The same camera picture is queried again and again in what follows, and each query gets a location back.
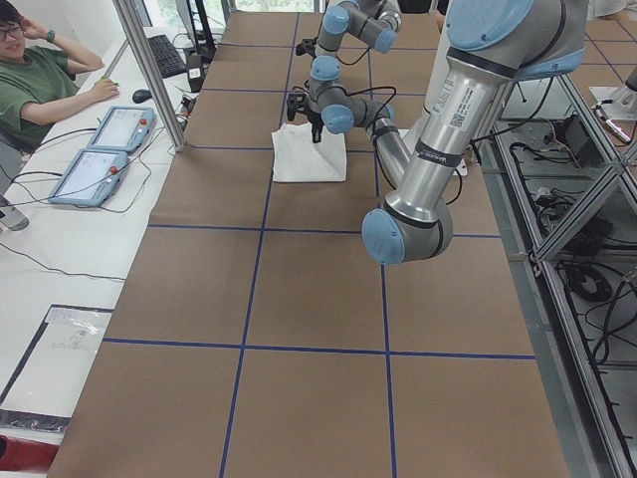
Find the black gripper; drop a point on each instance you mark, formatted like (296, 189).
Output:
(315, 119)

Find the white printed t-shirt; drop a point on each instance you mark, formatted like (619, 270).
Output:
(299, 159)

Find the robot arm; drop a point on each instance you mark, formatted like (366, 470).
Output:
(491, 43)
(375, 23)

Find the black keyboard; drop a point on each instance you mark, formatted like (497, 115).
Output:
(166, 56)

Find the black computer mouse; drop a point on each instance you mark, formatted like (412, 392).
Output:
(141, 95)

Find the far teach pendant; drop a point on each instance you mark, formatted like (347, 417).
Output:
(123, 129)

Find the teach pendant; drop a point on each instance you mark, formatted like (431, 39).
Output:
(91, 178)
(123, 129)

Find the near teach pendant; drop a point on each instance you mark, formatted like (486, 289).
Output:
(91, 178)

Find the person in green shirt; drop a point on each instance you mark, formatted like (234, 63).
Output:
(38, 72)

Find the plastic document sleeve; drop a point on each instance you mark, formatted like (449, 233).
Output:
(44, 388)

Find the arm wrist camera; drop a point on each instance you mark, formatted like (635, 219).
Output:
(306, 46)

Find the aluminium frame post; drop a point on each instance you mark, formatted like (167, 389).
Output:
(136, 37)

